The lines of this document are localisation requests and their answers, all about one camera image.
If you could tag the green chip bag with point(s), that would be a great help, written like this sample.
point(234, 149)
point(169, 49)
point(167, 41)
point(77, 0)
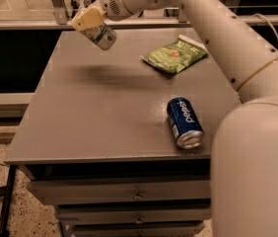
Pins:
point(174, 57)

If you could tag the person's left white shoe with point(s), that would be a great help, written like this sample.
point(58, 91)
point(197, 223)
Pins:
point(81, 5)

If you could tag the black stand leg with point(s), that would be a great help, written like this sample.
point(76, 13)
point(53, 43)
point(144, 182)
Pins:
point(6, 193)

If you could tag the top grey drawer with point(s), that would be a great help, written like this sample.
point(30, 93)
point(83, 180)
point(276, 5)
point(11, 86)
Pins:
point(58, 193)

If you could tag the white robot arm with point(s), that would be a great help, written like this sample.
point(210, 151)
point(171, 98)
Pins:
point(244, 158)

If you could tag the bottom grey drawer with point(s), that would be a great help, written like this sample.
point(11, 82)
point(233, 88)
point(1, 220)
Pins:
point(148, 229)

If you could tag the grey metal railing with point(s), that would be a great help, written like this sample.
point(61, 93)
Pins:
point(24, 20)

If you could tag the blue pepsi can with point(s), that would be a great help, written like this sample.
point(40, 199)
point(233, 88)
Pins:
point(187, 130)

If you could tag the middle grey drawer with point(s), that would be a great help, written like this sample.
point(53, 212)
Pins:
point(143, 214)

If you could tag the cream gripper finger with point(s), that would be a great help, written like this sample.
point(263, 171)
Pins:
point(88, 18)

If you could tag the grey drawer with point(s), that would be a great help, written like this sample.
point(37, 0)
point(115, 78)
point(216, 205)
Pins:
point(58, 193)
point(143, 214)
point(148, 229)

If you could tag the silver green 7up can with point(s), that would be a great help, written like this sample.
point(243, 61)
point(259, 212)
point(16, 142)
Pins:
point(103, 36)

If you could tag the grey drawer cabinet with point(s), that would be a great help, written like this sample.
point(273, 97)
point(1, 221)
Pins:
point(100, 117)

